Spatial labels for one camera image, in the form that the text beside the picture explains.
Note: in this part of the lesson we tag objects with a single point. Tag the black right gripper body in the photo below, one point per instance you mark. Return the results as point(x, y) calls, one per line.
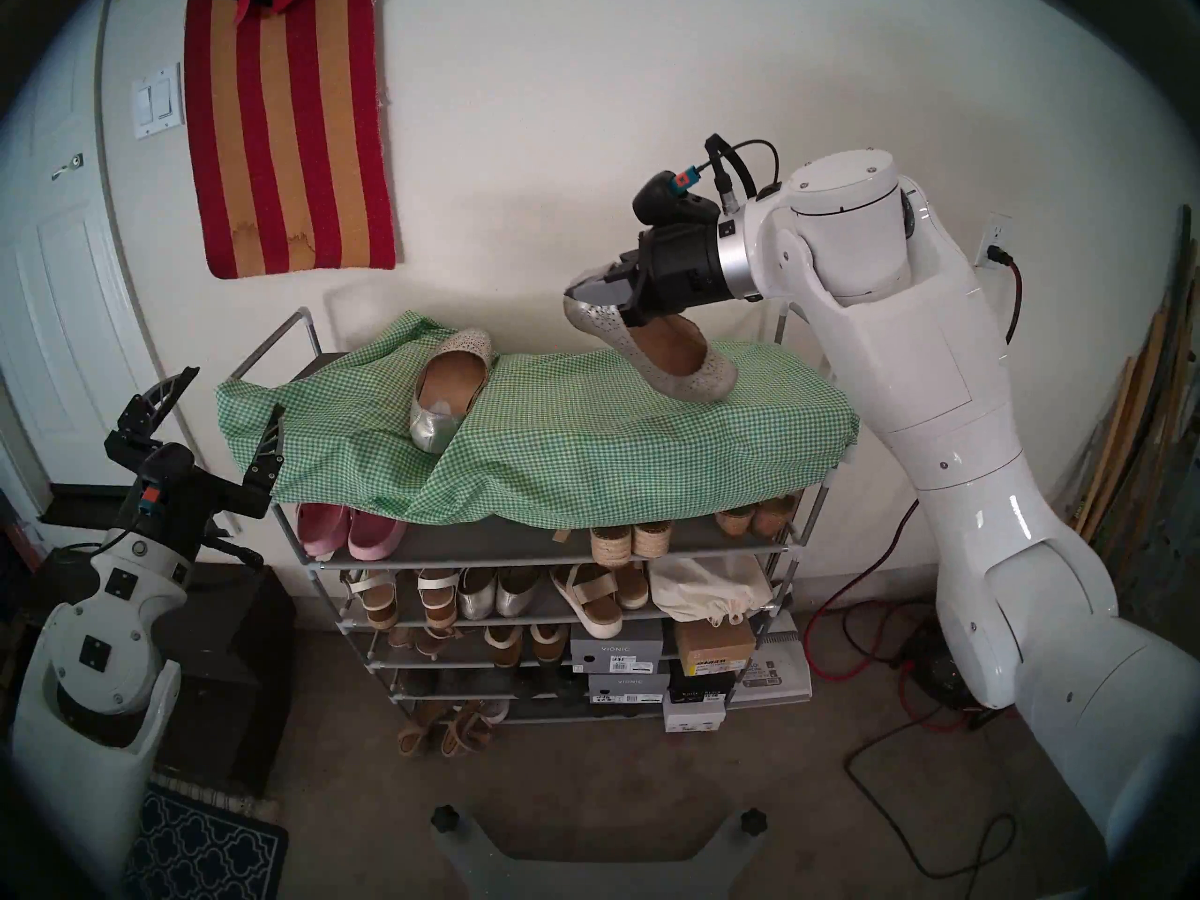
point(680, 270)

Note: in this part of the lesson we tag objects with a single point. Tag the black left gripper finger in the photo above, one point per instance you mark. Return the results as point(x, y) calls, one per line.
point(265, 453)
point(155, 401)

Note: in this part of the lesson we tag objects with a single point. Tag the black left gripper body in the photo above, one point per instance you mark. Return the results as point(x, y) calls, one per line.
point(202, 500)

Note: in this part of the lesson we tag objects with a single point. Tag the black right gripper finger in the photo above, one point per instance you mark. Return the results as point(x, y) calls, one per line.
point(605, 293)
point(626, 262)

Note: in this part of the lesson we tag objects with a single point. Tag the silver perforated shoe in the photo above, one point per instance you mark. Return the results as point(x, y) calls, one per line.
point(680, 359)
point(448, 392)

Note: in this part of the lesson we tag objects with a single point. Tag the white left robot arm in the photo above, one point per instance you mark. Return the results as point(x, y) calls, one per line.
point(103, 645)

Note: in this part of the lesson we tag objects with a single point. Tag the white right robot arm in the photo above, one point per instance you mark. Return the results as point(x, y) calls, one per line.
point(937, 364)

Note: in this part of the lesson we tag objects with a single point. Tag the pink slip-on shoe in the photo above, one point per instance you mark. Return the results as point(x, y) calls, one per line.
point(321, 528)
point(375, 534)

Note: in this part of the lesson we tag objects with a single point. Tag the woven espadrille shoe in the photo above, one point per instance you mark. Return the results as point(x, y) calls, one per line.
point(611, 548)
point(652, 540)

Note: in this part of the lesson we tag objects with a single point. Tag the silver metallic flat shoe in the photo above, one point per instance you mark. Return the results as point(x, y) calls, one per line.
point(516, 593)
point(476, 596)

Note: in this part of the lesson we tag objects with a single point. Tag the grey metal shoe rack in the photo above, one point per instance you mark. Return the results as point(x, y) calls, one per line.
point(525, 537)

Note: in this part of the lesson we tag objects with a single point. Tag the tan suede shoe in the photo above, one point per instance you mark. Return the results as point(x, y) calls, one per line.
point(774, 516)
point(736, 521)

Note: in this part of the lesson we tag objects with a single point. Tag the brown leather shoe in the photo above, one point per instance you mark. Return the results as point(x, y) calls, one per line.
point(548, 643)
point(503, 647)

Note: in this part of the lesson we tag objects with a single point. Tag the white panel door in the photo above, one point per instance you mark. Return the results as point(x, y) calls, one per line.
point(66, 326)

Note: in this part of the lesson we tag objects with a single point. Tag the green gingham cloth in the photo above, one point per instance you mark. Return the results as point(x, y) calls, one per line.
point(581, 439)

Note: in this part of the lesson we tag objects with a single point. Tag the navy patterned rug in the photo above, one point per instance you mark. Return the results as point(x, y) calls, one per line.
point(206, 847)

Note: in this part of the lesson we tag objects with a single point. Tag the light grey Vionic shoebox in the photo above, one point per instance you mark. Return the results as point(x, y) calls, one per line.
point(617, 650)

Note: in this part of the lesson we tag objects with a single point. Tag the black ankle boot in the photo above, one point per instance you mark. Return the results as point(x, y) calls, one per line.
point(548, 685)

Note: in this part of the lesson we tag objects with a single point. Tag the brown cardboard shoebox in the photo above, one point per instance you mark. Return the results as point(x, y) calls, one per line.
point(714, 645)

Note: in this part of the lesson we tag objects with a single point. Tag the dark grey Vionic shoebox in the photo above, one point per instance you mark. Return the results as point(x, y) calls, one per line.
point(628, 687)

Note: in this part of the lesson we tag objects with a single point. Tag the black shoebox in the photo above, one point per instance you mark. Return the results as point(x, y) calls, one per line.
point(701, 684)

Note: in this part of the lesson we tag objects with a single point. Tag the black star knob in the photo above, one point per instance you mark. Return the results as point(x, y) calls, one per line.
point(448, 819)
point(753, 823)

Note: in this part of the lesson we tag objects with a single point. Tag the white flat carton with label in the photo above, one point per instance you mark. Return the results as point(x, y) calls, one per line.
point(786, 671)

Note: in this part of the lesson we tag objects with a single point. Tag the white shoebox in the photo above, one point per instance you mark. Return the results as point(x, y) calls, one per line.
point(694, 715)

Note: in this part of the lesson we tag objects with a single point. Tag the light wooden slat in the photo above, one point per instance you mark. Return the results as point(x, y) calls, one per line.
point(1106, 457)

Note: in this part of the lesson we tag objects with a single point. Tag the tall dark wooden board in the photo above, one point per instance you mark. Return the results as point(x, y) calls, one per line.
point(1172, 364)

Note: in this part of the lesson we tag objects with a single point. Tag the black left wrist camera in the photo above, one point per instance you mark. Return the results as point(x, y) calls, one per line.
point(155, 486)

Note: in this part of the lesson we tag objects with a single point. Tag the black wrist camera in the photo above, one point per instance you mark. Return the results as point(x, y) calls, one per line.
point(155, 486)
point(670, 200)

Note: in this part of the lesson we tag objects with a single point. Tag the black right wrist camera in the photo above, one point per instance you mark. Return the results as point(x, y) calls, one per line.
point(670, 200)

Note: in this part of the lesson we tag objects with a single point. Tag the red orange striped wall hanging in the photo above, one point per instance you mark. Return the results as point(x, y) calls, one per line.
point(281, 139)

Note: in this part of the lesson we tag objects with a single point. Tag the white double light switch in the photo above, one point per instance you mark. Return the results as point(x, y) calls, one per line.
point(157, 101)

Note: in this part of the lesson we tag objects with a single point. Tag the white wall outlet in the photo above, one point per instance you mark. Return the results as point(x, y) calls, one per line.
point(992, 237)

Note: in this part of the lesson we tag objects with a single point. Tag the grey robot base frame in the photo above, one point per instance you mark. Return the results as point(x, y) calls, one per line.
point(469, 861)

